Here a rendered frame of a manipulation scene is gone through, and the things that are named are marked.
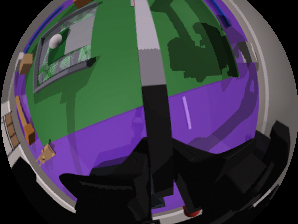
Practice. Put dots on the green flat mat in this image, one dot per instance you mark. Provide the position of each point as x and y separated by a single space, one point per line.
191 50

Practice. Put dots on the white golf ball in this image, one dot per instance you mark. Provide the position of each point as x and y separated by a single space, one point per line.
55 41

